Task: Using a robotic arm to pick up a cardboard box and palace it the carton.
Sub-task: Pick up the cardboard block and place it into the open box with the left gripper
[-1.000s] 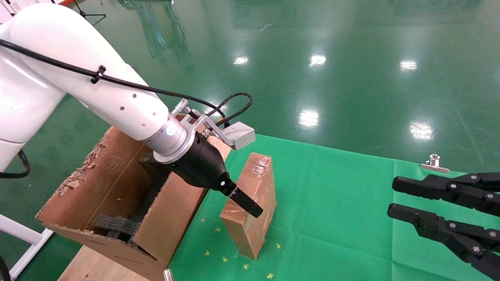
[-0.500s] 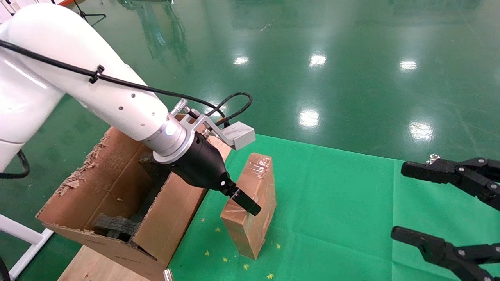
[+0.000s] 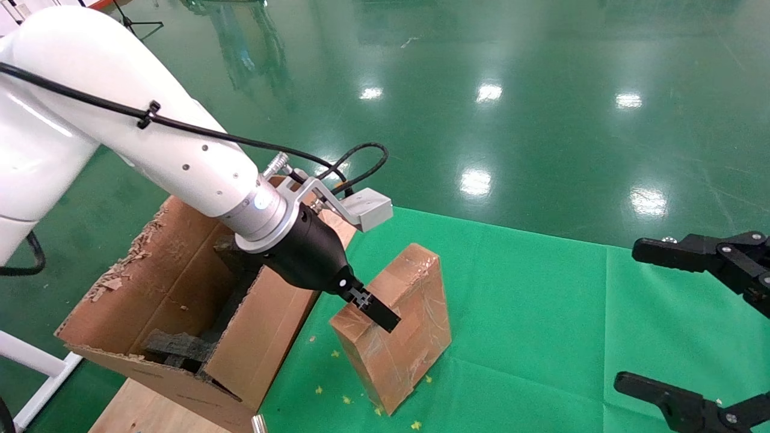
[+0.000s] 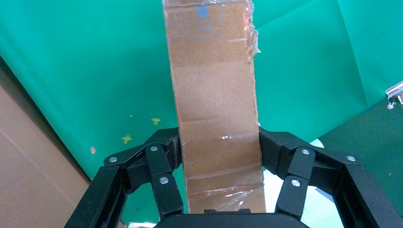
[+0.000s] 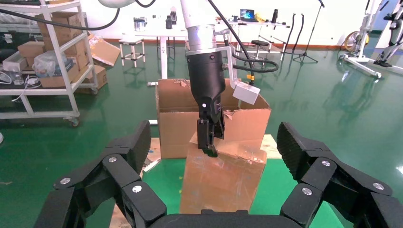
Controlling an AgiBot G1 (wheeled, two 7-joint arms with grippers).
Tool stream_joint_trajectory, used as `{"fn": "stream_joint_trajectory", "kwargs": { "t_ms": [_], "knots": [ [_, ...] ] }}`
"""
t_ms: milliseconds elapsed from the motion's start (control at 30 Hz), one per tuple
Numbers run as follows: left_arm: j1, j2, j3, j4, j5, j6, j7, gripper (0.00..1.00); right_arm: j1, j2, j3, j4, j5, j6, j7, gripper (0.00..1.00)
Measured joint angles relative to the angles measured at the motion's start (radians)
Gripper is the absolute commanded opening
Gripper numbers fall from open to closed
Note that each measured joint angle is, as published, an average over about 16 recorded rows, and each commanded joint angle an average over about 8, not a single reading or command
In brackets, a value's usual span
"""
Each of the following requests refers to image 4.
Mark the large open cardboard carton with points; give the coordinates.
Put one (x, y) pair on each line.
(31, 176)

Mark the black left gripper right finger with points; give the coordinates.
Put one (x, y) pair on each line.
(302, 166)

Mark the small taped cardboard box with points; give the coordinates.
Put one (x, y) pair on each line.
(214, 94)

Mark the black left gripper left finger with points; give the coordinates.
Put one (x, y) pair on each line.
(157, 163)

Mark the silver metal binder clip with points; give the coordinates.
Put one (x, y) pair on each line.
(396, 94)

